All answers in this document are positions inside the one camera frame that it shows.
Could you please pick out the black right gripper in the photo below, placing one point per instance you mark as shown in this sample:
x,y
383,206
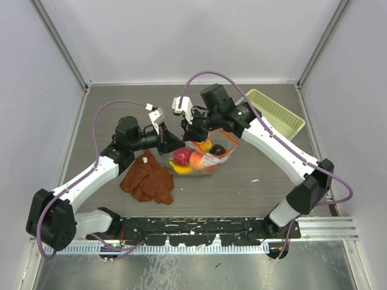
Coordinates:
x,y
191,132

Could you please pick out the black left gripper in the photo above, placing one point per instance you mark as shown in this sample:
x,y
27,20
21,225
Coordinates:
x,y
166,142

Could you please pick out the red apple toy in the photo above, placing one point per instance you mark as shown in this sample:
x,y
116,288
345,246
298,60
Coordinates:
x,y
181,156

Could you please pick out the yellow banana toy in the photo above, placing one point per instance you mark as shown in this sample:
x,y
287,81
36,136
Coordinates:
x,y
181,170

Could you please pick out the peach toy fruit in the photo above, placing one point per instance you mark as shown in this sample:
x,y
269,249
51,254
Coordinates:
x,y
195,161

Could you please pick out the clear zip top bag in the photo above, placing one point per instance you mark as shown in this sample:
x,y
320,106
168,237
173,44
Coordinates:
x,y
216,137

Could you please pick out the orange toy fruit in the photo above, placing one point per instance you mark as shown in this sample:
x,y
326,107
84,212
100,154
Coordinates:
x,y
205,146

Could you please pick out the dark purple plum toy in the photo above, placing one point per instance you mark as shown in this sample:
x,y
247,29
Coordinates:
x,y
217,150

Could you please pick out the red bell pepper toy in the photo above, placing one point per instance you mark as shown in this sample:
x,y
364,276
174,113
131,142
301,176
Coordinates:
x,y
210,169

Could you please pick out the pale green perforated basket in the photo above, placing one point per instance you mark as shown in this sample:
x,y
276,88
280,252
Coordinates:
x,y
283,120

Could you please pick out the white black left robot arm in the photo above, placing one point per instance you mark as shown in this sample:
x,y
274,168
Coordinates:
x,y
53,216

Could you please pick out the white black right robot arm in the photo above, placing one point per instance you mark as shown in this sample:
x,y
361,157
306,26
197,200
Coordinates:
x,y
310,176

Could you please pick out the brown cloth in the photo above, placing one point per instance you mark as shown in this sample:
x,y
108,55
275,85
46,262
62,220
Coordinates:
x,y
147,181

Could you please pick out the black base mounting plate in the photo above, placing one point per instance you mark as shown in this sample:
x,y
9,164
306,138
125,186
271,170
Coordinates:
x,y
239,231

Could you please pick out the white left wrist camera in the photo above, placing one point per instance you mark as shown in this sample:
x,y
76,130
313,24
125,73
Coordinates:
x,y
156,116

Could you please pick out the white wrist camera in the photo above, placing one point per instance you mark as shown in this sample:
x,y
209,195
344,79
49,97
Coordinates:
x,y
183,106
156,116

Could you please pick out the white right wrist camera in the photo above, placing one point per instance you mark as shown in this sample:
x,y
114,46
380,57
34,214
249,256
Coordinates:
x,y
183,106

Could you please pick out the white slotted cable duct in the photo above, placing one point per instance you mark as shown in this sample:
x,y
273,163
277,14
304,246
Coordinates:
x,y
215,248

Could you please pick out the aluminium front frame rail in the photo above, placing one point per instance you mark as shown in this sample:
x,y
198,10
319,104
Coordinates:
x,y
319,228

